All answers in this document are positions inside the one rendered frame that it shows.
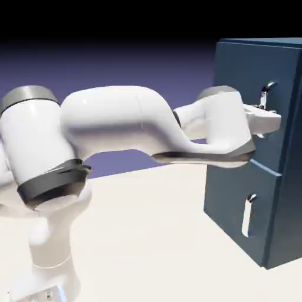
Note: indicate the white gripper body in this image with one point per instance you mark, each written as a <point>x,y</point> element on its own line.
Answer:
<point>264,121</point>

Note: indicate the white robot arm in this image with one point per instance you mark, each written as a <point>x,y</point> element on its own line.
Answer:
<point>113,118</point>

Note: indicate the blue cabinet door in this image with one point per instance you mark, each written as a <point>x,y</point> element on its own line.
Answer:
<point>226,200</point>
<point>240,68</point>

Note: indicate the blue cabinet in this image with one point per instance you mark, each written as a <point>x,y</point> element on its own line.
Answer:
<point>290,188</point>

